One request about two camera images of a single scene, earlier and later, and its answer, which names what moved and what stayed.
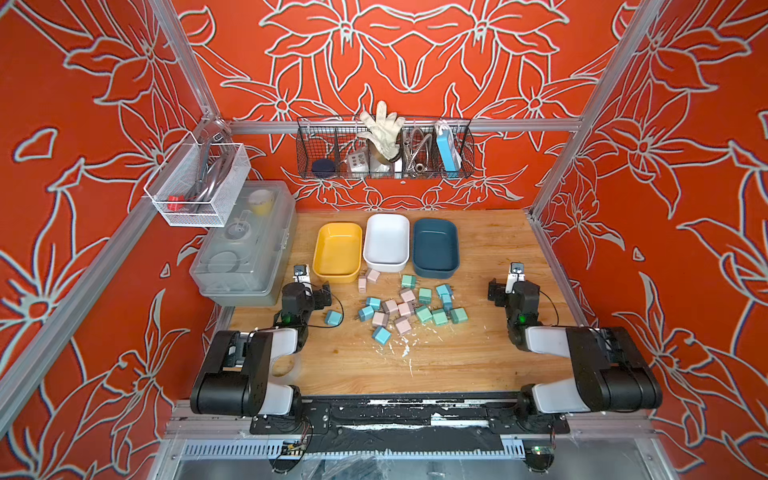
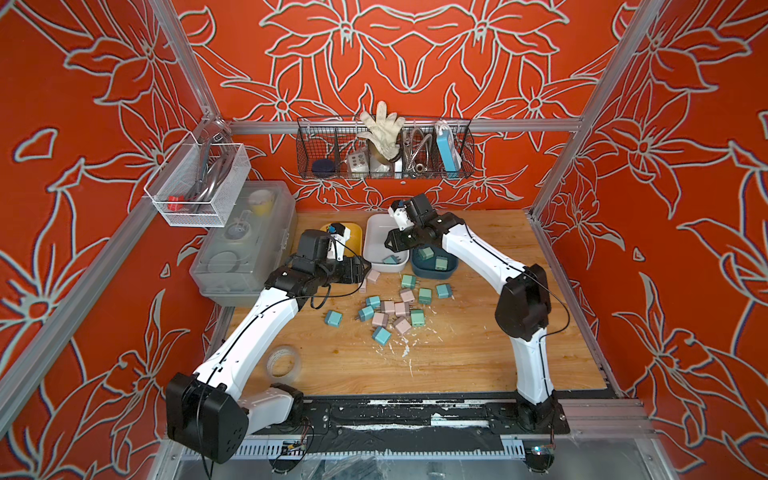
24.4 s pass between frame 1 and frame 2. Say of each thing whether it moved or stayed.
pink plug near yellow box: stayed
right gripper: moved
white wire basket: stayed
